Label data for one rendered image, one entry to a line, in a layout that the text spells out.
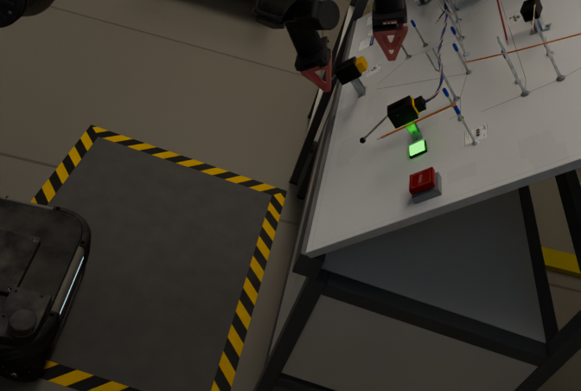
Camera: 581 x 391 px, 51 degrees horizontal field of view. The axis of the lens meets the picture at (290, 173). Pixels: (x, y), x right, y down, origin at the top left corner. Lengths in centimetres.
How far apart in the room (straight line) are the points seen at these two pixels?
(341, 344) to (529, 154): 64
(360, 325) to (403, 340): 10
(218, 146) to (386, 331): 161
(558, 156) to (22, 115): 226
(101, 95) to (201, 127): 49
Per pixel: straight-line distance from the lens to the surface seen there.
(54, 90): 302
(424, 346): 148
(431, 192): 118
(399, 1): 123
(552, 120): 123
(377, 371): 157
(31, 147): 270
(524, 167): 115
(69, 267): 197
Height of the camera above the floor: 179
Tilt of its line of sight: 39 degrees down
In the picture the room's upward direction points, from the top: 21 degrees clockwise
